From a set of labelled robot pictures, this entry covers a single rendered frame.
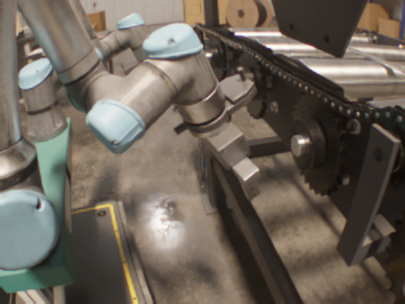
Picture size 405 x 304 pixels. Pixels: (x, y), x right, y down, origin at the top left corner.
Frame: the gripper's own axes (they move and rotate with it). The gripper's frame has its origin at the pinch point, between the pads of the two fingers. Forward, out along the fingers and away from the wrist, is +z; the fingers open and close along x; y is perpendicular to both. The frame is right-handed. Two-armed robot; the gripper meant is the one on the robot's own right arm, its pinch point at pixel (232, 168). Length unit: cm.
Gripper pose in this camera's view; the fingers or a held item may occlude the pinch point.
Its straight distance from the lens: 61.5
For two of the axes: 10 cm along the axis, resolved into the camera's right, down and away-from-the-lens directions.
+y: -8.2, 5.7, -1.0
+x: 4.7, 5.4, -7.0
